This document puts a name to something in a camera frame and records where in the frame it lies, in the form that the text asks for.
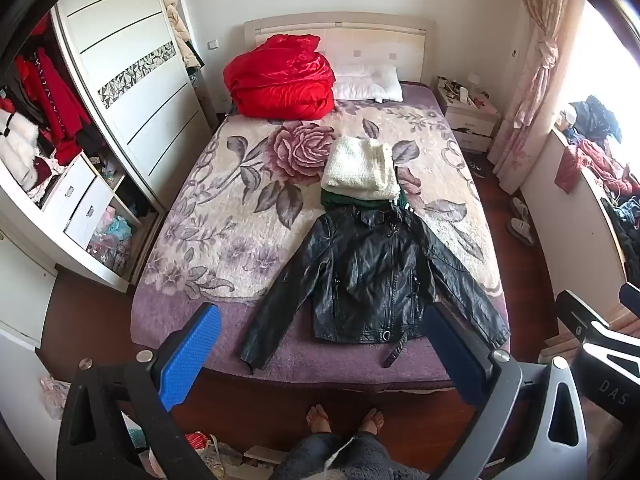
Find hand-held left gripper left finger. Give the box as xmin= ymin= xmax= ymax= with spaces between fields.
xmin=56 ymin=302 xmax=223 ymax=480

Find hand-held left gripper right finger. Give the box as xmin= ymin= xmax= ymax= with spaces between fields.
xmin=422 ymin=302 xmax=588 ymax=480

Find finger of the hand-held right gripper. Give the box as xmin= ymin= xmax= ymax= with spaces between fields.
xmin=619 ymin=283 xmax=640 ymax=317
xmin=554 ymin=289 xmax=640 ymax=357

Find black leather jacket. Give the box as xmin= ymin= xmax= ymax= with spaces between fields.
xmin=239 ymin=206 xmax=511 ymax=373

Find pastel clothes heap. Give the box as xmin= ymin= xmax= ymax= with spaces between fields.
xmin=87 ymin=205 xmax=136 ymax=271

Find heap of mixed clothes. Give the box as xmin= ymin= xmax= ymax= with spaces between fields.
xmin=555 ymin=95 xmax=640 ymax=271

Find white low cabinet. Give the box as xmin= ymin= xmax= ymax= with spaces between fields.
xmin=520 ymin=127 xmax=628 ymax=321

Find person's right foot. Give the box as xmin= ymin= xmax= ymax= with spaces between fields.
xmin=357 ymin=407 xmax=385 ymax=436

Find person's foot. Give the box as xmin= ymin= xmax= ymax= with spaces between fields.
xmin=306 ymin=404 xmax=333 ymax=436
xmin=357 ymin=407 xmax=385 ymax=436

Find person's left foot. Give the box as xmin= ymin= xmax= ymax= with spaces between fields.
xmin=306 ymin=404 xmax=333 ymax=436

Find pink plastic bag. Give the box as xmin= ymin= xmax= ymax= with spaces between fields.
xmin=40 ymin=376 xmax=71 ymax=421

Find floral plush blanket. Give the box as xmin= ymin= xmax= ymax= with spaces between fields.
xmin=132 ymin=82 xmax=508 ymax=391

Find person's legs in grey pants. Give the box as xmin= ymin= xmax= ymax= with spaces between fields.
xmin=270 ymin=430 xmax=416 ymax=480

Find white drawer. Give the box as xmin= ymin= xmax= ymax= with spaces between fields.
xmin=65 ymin=176 xmax=121 ymax=250
xmin=42 ymin=154 xmax=98 ymax=211

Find folded green garment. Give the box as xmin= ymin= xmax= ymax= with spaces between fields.
xmin=320 ymin=189 xmax=411 ymax=213

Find folded white fluffy sweater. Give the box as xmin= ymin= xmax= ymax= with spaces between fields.
xmin=321 ymin=136 xmax=401 ymax=201

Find white nightstand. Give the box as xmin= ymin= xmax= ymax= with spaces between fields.
xmin=431 ymin=77 xmax=502 ymax=153

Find pink floral curtain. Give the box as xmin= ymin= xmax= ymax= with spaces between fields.
xmin=492 ymin=0 xmax=573 ymax=196

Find nightstand clutter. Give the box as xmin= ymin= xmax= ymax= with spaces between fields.
xmin=437 ymin=75 xmax=496 ymax=108

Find white fur garment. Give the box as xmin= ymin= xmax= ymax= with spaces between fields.
xmin=0 ymin=109 xmax=41 ymax=191

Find red coat with trim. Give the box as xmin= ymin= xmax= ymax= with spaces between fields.
xmin=30 ymin=47 xmax=93 ymax=166

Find white pillow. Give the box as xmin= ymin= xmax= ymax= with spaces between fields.
xmin=332 ymin=64 xmax=403 ymax=103

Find red quilt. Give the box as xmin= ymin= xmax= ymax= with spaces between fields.
xmin=223 ymin=34 xmax=335 ymax=122

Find beige hanging coat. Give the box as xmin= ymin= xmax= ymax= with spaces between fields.
xmin=165 ymin=0 xmax=206 ymax=68

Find bed with white headboard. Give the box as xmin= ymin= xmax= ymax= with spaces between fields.
xmin=131 ymin=12 xmax=511 ymax=393

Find white wardrobe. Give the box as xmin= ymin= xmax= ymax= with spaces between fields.
xmin=0 ymin=0 xmax=221 ymax=293

